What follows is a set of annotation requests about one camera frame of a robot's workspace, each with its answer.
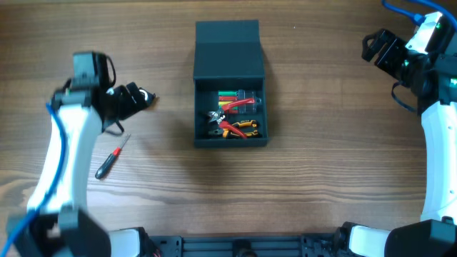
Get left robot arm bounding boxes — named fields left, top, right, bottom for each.
left=1, top=51, right=161, bottom=256

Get black round tape measure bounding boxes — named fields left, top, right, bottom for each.
left=139, top=88, right=156, bottom=108

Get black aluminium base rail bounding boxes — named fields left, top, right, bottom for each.
left=150, top=233, right=346, bottom=257

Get dark green open box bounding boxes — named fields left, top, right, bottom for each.
left=193, top=20, right=268, bottom=148

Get orange black pliers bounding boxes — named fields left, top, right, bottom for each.
left=208, top=120, right=260, bottom=139

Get left blue cable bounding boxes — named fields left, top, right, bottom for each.
left=0, top=102, right=69, bottom=257

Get clear case coloured screwdrivers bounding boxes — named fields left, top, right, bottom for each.
left=218, top=89, right=261, bottom=114

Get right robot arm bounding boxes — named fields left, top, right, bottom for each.
left=332, top=1, right=456, bottom=256

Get black red screwdriver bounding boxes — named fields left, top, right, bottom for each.
left=95, top=134, right=131, bottom=180

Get red handled cutters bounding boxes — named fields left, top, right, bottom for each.
left=207, top=98, right=256, bottom=139

